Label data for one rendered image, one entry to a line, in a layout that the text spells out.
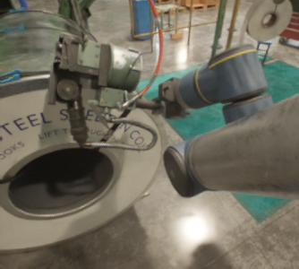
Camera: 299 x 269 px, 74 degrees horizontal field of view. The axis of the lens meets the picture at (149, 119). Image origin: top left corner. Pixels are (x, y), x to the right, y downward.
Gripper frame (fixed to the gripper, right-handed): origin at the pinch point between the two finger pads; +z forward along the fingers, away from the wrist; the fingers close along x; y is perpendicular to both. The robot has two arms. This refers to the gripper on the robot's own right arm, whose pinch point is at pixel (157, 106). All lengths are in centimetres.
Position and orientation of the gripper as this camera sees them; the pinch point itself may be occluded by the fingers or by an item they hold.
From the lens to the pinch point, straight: 74.9
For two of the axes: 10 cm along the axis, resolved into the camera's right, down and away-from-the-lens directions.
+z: -5.1, 1.7, 8.4
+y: 8.6, 0.9, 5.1
